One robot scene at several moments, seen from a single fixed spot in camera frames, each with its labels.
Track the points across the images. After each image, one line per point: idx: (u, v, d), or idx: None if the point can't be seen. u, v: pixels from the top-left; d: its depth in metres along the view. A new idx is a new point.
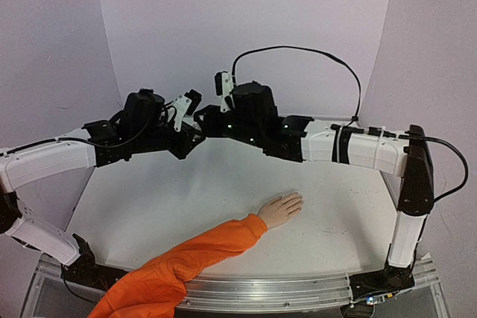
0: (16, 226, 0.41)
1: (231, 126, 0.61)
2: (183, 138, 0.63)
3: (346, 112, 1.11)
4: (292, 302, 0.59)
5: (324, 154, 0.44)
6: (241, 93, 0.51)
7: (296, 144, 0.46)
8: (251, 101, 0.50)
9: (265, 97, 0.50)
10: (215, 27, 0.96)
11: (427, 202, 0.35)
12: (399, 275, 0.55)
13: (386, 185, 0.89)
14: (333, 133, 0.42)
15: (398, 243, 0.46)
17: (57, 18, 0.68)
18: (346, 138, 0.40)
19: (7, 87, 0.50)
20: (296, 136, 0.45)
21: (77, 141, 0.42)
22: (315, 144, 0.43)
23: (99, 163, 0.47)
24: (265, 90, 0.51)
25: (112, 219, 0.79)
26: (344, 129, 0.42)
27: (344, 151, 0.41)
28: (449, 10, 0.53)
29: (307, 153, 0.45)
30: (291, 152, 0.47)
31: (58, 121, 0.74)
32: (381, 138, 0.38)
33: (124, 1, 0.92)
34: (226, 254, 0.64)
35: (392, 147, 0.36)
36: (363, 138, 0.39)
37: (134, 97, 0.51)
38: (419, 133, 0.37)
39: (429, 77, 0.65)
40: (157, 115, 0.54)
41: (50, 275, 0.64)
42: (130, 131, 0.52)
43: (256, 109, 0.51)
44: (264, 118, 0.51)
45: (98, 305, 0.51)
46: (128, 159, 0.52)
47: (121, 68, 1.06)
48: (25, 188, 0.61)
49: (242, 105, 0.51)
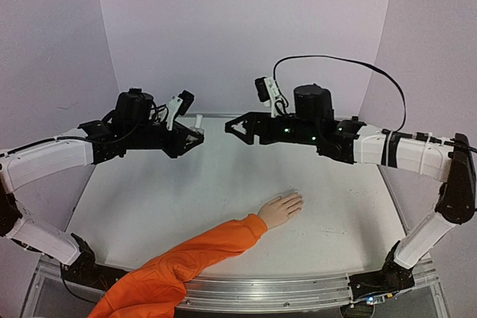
0: (17, 228, 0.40)
1: (288, 129, 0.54)
2: (176, 137, 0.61)
3: (345, 112, 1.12)
4: (293, 302, 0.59)
5: (374, 157, 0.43)
6: (303, 92, 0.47)
7: (349, 147, 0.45)
8: (311, 101, 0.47)
9: (325, 100, 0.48)
10: (216, 27, 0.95)
11: (469, 209, 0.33)
12: (397, 274, 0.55)
13: (387, 185, 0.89)
14: (383, 137, 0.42)
15: (414, 245, 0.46)
17: (57, 17, 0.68)
18: (396, 141, 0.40)
19: (8, 87, 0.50)
20: (349, 137, 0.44)
21: (74, 138, 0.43)
22: (367, 147, 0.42)
23: (97, 160, 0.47)
24: (325, 92, 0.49)
25: (113, 218, 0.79)
26: (394, 132, 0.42)
27: (393, 155, 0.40)
28: (450, 12, 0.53)
29: (358, 156, 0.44)
30: (343, 154, 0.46)
31: (57, 121, 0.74)
32: (428, 143, 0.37)
33: (124, 1, 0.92)
34: (226, 254, 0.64)
35: (437, 151, 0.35)
36: (411, 142, 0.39)
37: (125, 96, 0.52)
38: (466, 140, 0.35)
39: (428, 78, 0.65)
40: (147, 113, 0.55)
41: (50, 275, 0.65)
42: (124, 129, 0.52)
43: (316, 110, 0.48)
44: (321, 118, 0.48)
45: (98, 305, 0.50)
46: (123, 156, 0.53)
47: (121, 68, 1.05)
48: (25, 189, 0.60)
49: (302, 106, 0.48)
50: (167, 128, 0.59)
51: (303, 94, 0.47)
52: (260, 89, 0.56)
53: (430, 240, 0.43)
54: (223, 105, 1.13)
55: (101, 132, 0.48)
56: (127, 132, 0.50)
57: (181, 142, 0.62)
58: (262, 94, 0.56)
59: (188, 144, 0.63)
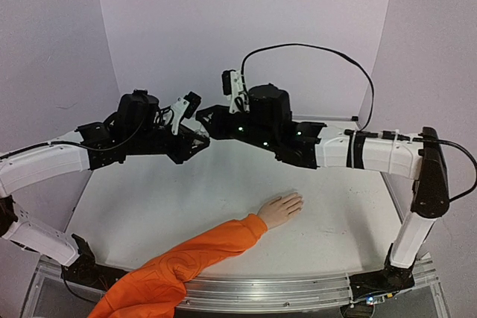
0: (12, 231, 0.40)
1: (241, 128, 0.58)
2: (180, 141, 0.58)
3: (345, 112, 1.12)
4: (292, 302, 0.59)
5: (339, 159, 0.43)
6: (258, 97, 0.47)
7: (310, 151, 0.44)
8: (267, 106, 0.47)
9: (282, 105, 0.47)
10: (216, 27, 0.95)
11: (443, 204, 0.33)
12: (399, 275, 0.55)
13: (386, 185, 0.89)
14: (346, 138, 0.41)
15: (402, 245, 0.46)
17: (57, 17, 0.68)
18: (361, 142, 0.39)
19: (7, 88, 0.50)
20: (310, 143, 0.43)
21: (68, 144, 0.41)
22: (329, 151, 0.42)
23: (93, 166, 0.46)
24: (283, 95, 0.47)
25: (113, 218, 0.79)
26: (358, 133, 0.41)
27: (360, 157, 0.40)
28: (449, 13, 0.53)
29: (321, 159, 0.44)
30: (305, 160, 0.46)
31: (57, 122, 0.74)
32: (396, 141, 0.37)
33: (124, 1, 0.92)
34: (226, 254, 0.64)
35: (405, 150, 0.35)
36: (377, 143, 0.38)
37: (128, 99, 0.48)
38: (432, 133, 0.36)
39: (428, 78, 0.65)
40: (150, 117, 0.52)
41: (50, 275, 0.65)
42: (124, 133, 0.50)
43: (272, 114, 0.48)
44: (278, 122, 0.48)
45: (98, 304, 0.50)
46: (123, 161, 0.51)
47: (121, 68, 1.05)
48: (25, 191, 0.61)
49: (258, 109, 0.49)
50: (172, 131, 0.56)
51: (258, 98, 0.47)
52: (223, 81, 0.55)
53: (418, 237, 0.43)
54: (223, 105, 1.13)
55: (100, 136, 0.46)
56: (127, 138, 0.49)
57: (185, 147, 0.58)
58: (226, 88, 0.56)
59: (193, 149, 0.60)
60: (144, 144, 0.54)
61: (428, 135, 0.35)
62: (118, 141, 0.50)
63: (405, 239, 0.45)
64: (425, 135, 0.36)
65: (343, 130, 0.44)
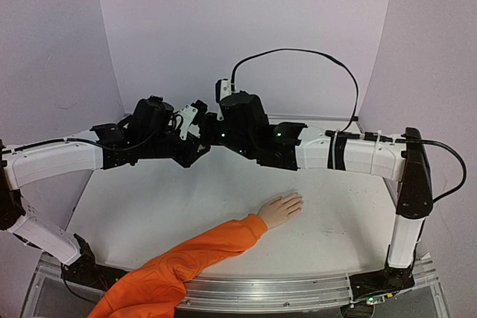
0: (19, 224, 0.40)
1: (223, 133, 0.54)
2: (190, 147, 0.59)
3: (345, 112, 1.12)
4: (293, 302, 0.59)
5: (320, 161, 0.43)
6: (228, 104, 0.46)
7: (290, 153, 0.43)
8: (240, 110, 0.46)
9: (253, 110, 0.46)
10: (216, 27, 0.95)
11: (426, 204, 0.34)
12: (399, 276, 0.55)
13: (386, 185, 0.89)
14: (327, 140, 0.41)
15: (396, 246, 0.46)
17: (57, 17, 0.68)
18: (343, 144, 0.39)
19: (7, 88, 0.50)
20: (290, 144, 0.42)
21: (84, 142, 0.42)
22: (310, 153, 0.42)
23: (106, 165, 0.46)
24: (254, 99, 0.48)
25: (113, 218, 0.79)
26: (339, 134, 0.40)
27: (340, 158, 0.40)
28: (449, 13, 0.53)
29: (302, 161, 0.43)
30: (286, 162, 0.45)
31: (57, 122, 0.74)
32: (378, 142, 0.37)
33: (125, 2, 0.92)
34: (226, 254, 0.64)
35: (388, 151, 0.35)
36: (360, 144, 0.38)
37: (144, 103, 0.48)
38: (414, 134, 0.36)
39: (428, 78, 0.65)
40: (165, 123, 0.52)
41: (50, 275, 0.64)
42: (139, 136, 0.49)
43: (246, 121, 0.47)
44: (253, 126, 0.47)
45: (98, 304, 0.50)
46: (134, 163, 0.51)
47: (121, 68, 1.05)
48: (27, 190, 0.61)
49: (231, 117, 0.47)
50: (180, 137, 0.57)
51: (229, 106, 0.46)
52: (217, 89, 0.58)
53: (411, 237, 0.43)
54: None
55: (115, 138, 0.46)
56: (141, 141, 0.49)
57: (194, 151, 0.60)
58: (218, 96, 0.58)
59: (198, 153, 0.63)
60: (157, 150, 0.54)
61: (411, 136, 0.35)
62: (131, 143, 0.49)
63: (398, 239, 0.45)
64: (408, 136, 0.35)
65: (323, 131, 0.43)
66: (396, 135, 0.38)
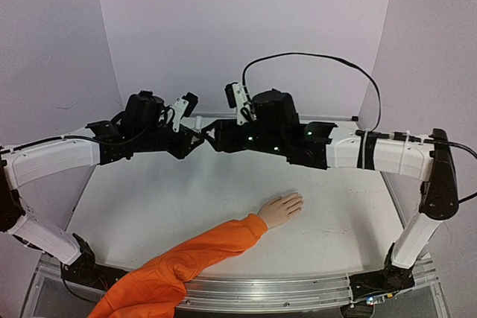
0: (19, 225, 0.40)
1: (251, 137, 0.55)
2: (183, 140, 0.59)
3: (345, 112, 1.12)
4: (293, 302, 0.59)
5: (349, 161, 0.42)
6: (261, 101, 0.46)
7: (321, 151, 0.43)
8: (271, 109, 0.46)
9: (286, 107, 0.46)
10: (216, 27, 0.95)
11: (452, 205, 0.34)
12: (399, 275, 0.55)
13: (386, 185, 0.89)
14: (358, 139, 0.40)
15: (407, 245, 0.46)
17: (57, 17, 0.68)
18: (373, 143, 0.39)
19: (7, 87, 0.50)
20: (321, 143, 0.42)
21: (82, 138, 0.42)
22: (340, 152, 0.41)
23: (103, 161, 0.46)
24: (286, 97, 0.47)
25: (113, 218, 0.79)
26: (370, 134, 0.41)
27: (370, 157, 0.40)
28: (449, 13, 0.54)
29: (332, 160, 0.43)
30: (315, 160, 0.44)
31: (57, 122, 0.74)
32: (407, 142, 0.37)
33: (125, 1, 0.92)
34: (226, 254, 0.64)
35: (417, 151, 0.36)
36: (389, 144, 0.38)
37: (136, 98, 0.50)
38: (443, 135, 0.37)
39: (428, 78, 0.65)
40: (157, 116, 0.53)
41: (50, 274, 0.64)
42: (132, 130, 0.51)
43: (279, 118, 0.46)
44: (285, 125, 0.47)
45: (98, 304, 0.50)
46: (130, 158, 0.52)
47: (121, 68, 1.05)
48: (27, 190, 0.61)
49: (263, 114, 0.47)
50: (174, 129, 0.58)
51: (261, 103, 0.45)
52: (228, 94, 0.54)
53: (424, 237, 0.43)
54: (223, 105, 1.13)
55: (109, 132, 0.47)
56: (136, 135, 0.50)
57: (187, 144, 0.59)
58: (231, 100, 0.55)
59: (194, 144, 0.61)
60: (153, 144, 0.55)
61: (439, 138, 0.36)
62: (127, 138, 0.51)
63: (410, 238, 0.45)
64: (435, 137, 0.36)
65: (354, 131, 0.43)
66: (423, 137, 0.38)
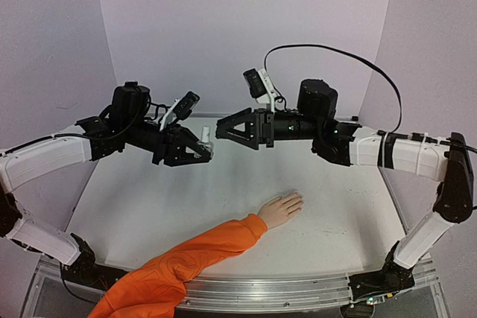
0: (16, 229, 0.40)
1: (291, 127, 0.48)
2: (166, 143, 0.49)
3: (345, 112, 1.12)
4: (293, 302, 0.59)
5: (370, 158, 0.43)
6: (311, 89, 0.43)
7: (345, 148, 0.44)
8: (317, 100, 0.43)
9: (332, 100, 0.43)
10: (216, 27, 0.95)
11: (466, 208, 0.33)
12: (397, 274, 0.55)
13: (386, 184, 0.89)
14: (378, 138, 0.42)
15: (412, 245, 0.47)
17: (57, 17, 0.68)
18: (392, 142, 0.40)
19: (7, 88, 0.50)
20: (345, 140, 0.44)
21: (71, 135, 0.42)
22: (362, 149, 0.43)
23: (95, 157, 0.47)
24: (334, 91, 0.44)
25: (113, 218, 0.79)
26: (390, 134, 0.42)
27: (389, 156, 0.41)
28: (449, 13, 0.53)
29: (355, 157, 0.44)
30: (339, 158, 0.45)
31: (57, 122, 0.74)
32: (423, 143, 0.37)
33: (125, 1, 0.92)
34: (226, 255, 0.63)
35: (432, 151, 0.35)
36: (406, 143, 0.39)
37: (119, 89, 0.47)
38: (461, 139, 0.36)
39: (428, 77, 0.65)
40: (144, 106, 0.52)
41: (50, 275, 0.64)
42: (121, 123, 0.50)
43: (320, 110, 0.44)
44: (325, 118, 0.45)
45: (98, 304, 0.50)
46: (121, 150, 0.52)
47: (121, 68, 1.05)
48: (25, 191, 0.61)
49: (308, 103, 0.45)
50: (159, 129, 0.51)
51: (311, 91, 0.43)
52: (253, 83, 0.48)
53: (428, 240, 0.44)
54: (223, 104, 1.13)
55: (99, 128, 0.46)
56: (125, 128, 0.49)
57: (173, 150, 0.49)
58: (258, 88, 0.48)
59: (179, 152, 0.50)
60: (139, 136, 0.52)
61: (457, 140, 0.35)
62: (116, 132, 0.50)
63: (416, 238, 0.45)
64: (453, 139, 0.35)
65: (376, 131, 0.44)
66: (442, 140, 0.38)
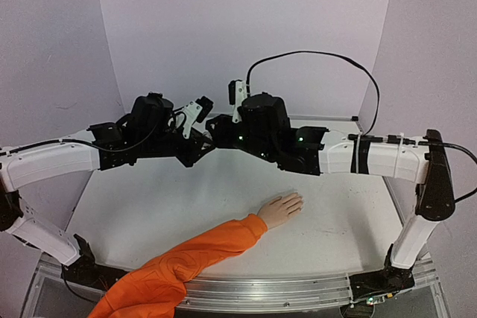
0: (16, 226, 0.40)
1: (241, 136, 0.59)
2: (192, 146, 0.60)
3: (344, 112, 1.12)
4: (293, 302, 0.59)
5: (343, 165, 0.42)
6: (253, 106, 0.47)
7: (313, 157, 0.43)
8: (263, 115, 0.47)
9: (278, 113, 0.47)
10: (216, 27, 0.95)
11: (449, 207, 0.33)
12: (399, 275, 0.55)
13: (386, 185, 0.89)
14: (351, 144, 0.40)
15: (404, 246, 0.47)
17: (57, 16, 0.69)
18: (367, 147, 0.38)
19: (7, 88, 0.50)
20: (314, 149, 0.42)
21: (80, 143, 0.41)
22: (333, 157, 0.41)
23: (103, 167, 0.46)
24: (278, 102, 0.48)
25: (112, 219, 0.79)
26: (363, 138, 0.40)
27: (364, 161, 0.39)
28: (449, 13, 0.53)
29: (325, 165, 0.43)
30: (308, 167, 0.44)
31: (57, 122, 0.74)
32: (401, 145, 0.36)
33: (124, 1, 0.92)
34: (226, 254, 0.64)
35: (412, 154, 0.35)
36: (382, 147, 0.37)
37: (142, 101, 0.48)
38: (437, 136, 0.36)
39: (428, 77, 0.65)
40: (165, 121, 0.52)
41: (50, 275, 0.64)
42: (137, 135, 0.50)
43: (270, 123, 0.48)
44: (276, 131, 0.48)
45: (98, 305, 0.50)
46: (133, 164, 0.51)
47: (120, 68, 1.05)
48: (26, 190, 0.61)
49: (254, 120, 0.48)
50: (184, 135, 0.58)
51: (252, 109, 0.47)
52: (230, 92, 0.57)
53: (420, 240, 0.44)
54: (223, 105, 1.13)
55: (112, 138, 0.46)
56: (140, 141, 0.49)
57: (197, 149, 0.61)
58: (231, 97, 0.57)
59: (202, 151, 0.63)
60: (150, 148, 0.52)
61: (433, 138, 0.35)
62: (130, 143, 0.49)
63: (407, 240, 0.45)
64: (428, 138, 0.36)
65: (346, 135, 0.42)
66: (419, 138, 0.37)
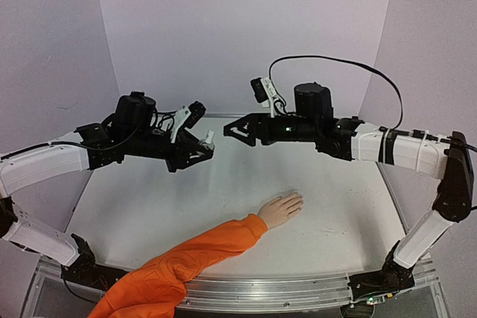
0: (12, 231, 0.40)
1: (290, 128, 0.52)
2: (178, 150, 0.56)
3: (344, 112, 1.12)
4: (293, 302, 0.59)
5: (373, 155, 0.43)
6: (302, 91, 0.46)
7: (347, 142, 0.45)
8: (310, 100, 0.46)
9: (324, 98, 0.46)
10: (216, 27, 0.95)
11: (464, 206, 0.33)
12: (397, 273, 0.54)
13: (386, 184, 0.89)
14: (381, 134, 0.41)
15: (411, 244, 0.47)
17: (57, 17, 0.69)
18: (393, 138, 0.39)
19: (7, 88, 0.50)
20: (347, 134, 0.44)
21: (69, 144, 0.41)
22: (364, 144, 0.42)
23: (93, 166, 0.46)
24: (325, 89, 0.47)
25: (112, 218, 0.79)
26: (393, 129, 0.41)
27: (390, 152, 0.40)
28: (449, 13, 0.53)
29: (356, 152, 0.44)
30: (342, 152, 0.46)
31: (57, 122, 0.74)
32: (423, 140, 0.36)
33: (124, 1, 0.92)
34: (226, 254, 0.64)
35: (432, 149, 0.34)
36: (407, 140, 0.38)
37: (126, 100, 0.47)
38: (462, 138, 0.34)
39: (428, 77, 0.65)
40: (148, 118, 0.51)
41: (50, 275, 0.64)
42: (122, 133, 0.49)
43: (314, 109, 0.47)
44: (321, 117, 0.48)
45: (98, 305, 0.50)
46: (121, 161, 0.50)
47: (120, 68, 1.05)
48: (25, 191, 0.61)
49: (303, 104, 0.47)
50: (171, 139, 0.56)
51: (302, 92, 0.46)
52: (257, 90, 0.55)
53: (428, 240, 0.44)
54: (223, 104, 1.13)
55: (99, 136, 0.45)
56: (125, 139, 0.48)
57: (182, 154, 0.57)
58: (260, 94, 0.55)
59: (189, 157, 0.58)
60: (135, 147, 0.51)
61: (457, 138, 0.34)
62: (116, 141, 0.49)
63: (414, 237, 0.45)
64: (454, 138, 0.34)
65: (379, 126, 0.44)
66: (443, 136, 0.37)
